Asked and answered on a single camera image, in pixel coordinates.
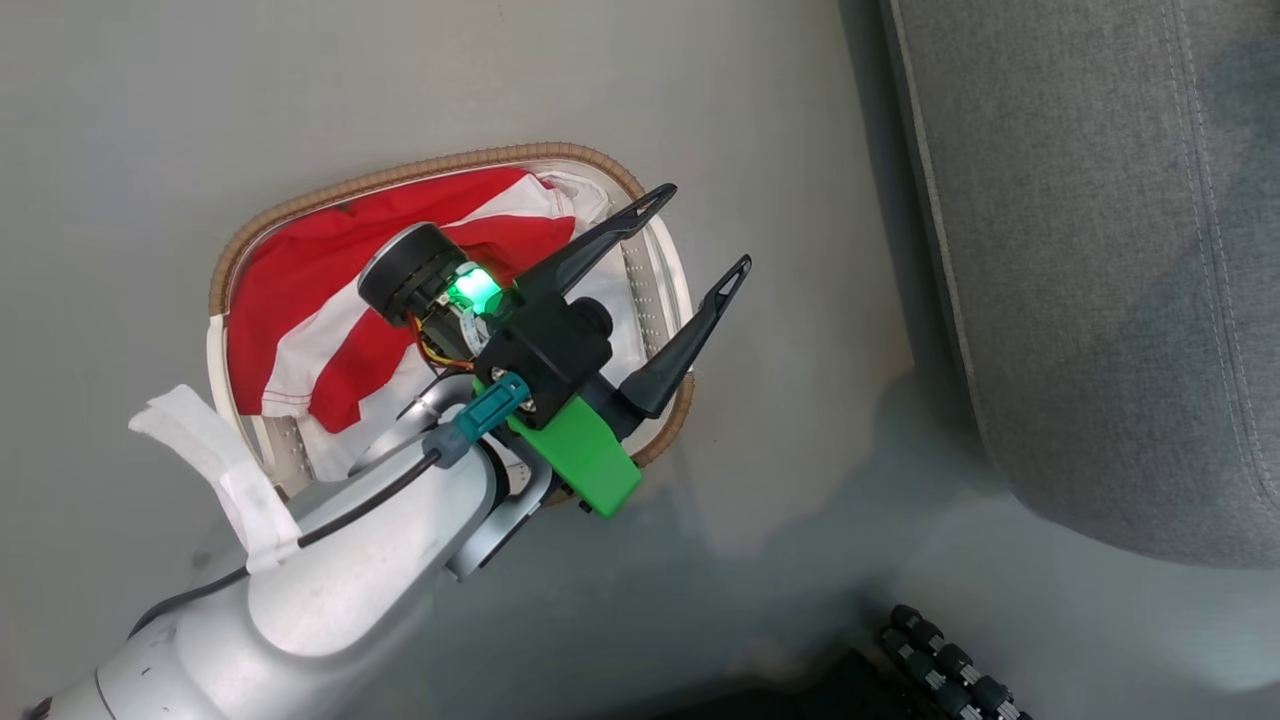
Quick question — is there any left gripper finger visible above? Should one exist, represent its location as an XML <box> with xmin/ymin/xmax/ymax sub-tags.
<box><xmin>618</xmin><ymin>254</ymin><xmax>754</xmax><ymax>420</ymax></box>
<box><xmin>513</xmin><ymin>183</ymin><xmax>680</xmax><ymax>304</ymax></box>

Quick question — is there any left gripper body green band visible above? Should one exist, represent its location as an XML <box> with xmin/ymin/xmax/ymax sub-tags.
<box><xmin>476</xmin><ymin>290</ymin><xmax>644</xmax><ymax>520</ymax></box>

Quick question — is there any white basket woven brown rim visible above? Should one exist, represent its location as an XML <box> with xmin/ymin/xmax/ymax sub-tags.
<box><xmin>205</xmin><ymin>141</ymin><xmax>699</xmax><ymax>503</ymax></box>

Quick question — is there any red and white clothing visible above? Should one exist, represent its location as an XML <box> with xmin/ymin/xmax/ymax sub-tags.
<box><xmin>225</xmin><ymin>167</ymin><xmax>586</xmax><ymax>436</ymax></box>

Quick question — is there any white tape strip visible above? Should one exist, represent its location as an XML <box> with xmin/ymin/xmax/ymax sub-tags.
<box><xmin>127</xmin><ymin>384</ymin><xmax>303</xmax><ymax>577</ymax></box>

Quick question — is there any black roller wheel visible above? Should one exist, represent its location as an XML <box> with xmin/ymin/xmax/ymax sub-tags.
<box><xmin>877</xmin><ymin>603</ymin><xmax>1037</xmax><ymax>720</ymax></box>

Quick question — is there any grey fabric sofa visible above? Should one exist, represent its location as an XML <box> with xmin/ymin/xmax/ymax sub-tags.
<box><xmin>880</xmin><ymin>0</ymin><xmax>1280</xmax><ymax>571</ymax></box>

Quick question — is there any teal cable connector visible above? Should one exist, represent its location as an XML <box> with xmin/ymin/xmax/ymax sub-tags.
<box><xmin>423</xmin><ymin>371</ymin><xmax>532</xmax><ymax>470</ymax></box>

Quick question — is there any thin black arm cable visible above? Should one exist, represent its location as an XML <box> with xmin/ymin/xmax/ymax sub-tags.
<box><xmin>128</xmin><ymin>448</ymin><xmax>446</xmax><ymax>639</ymax></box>

